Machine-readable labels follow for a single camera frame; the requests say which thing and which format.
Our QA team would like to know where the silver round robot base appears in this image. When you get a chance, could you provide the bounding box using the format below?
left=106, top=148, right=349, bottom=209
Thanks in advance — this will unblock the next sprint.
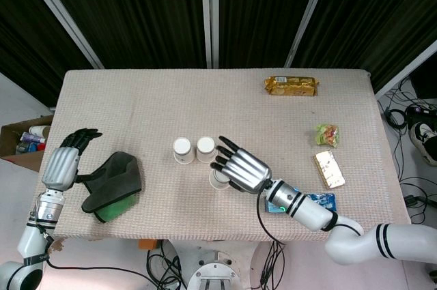
left=186, top=262, right=242, bottom=290

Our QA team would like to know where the black electronic device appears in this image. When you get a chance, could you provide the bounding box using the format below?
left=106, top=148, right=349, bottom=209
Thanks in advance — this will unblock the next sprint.
left=405, top=104, right=437, bottom=124

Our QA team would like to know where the black right hand cable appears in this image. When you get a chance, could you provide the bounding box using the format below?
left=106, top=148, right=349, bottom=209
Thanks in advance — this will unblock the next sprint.
left=256, top=180, right=287, bottom=246

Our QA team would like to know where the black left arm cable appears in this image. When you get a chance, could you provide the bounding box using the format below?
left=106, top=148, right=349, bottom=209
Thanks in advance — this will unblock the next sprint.
left=29, top=197, right=161, bottom=287

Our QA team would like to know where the black floor cable bundle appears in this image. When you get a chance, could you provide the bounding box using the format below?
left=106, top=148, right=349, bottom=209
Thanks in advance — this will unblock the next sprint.
left=145, top=240, right=188, bottom=290
left=259, top=240, right=287, bottom=290

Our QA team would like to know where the grey partition frame post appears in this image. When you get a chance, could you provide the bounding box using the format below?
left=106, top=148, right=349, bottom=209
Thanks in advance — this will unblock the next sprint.
left=283, top=0, right=337, bottom=68
left=373, top=40, right=437, bottom=97
left=199, top=0, right=221, bottom=68
left=16, top=0, right=105, bottom=70

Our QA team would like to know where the blue cookie box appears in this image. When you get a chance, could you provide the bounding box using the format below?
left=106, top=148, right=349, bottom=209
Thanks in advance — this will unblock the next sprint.
left=265, top=192, right=337, bottom=216

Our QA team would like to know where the white cylinder bottle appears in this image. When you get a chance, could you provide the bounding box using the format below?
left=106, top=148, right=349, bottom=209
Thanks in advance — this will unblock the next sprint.
left=28, top=125, right=52, bottom=137

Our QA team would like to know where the beige woven tablecloth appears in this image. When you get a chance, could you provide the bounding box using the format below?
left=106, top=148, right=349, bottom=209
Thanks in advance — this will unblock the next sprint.
left=24, top=69, right=412, bottom=246

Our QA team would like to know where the white paper cup blue stripe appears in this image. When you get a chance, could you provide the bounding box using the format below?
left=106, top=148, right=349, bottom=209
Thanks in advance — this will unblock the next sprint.
left=195, top=136, right=217, bottom=164
left=172, top=137, right=196, bottom=166
left=208, top=170, right=234, bottom=191

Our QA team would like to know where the orange small object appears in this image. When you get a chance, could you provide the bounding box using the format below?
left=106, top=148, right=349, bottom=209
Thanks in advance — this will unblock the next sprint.
left=137, top=239, right=158, bottom=254

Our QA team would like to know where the gold biscuit packet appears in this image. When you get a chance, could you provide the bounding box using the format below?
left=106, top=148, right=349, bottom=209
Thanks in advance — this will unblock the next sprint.
left=263, top=76, right=321, bottom=98

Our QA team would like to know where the green candy bag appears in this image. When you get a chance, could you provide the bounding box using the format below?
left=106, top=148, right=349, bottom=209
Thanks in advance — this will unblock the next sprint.
left=314, top=124, right=341, bottom=149

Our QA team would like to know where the gold flat box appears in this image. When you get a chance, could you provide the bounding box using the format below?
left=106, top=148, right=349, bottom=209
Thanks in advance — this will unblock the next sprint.
left=313, top=149, right=346, bottom=190

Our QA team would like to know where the purple tube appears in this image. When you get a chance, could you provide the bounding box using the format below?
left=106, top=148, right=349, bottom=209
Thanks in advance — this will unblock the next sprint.
left=19, top=132, right=47, bottom=145

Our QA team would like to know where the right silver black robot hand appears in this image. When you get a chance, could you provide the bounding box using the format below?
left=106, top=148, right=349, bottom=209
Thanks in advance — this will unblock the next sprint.
left=210, top=135, right=273, bottom=194

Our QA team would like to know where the brown cardboard box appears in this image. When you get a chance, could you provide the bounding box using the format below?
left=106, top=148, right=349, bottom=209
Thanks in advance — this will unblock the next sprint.
left=0, top=115, right=55, bottom=172

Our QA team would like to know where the white black sneaker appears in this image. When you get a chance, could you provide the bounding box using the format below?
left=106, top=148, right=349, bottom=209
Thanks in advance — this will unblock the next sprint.
left=409, top=121, right=437, bottom=167

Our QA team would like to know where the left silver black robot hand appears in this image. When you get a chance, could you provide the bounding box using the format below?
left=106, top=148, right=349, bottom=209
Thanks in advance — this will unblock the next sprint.
left=41, top=128, right=103, bottom=191

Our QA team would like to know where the grey green folded cloth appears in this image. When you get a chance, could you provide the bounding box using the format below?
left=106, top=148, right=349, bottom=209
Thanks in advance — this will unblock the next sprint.
left=81, top=151, right=143, bottom=224

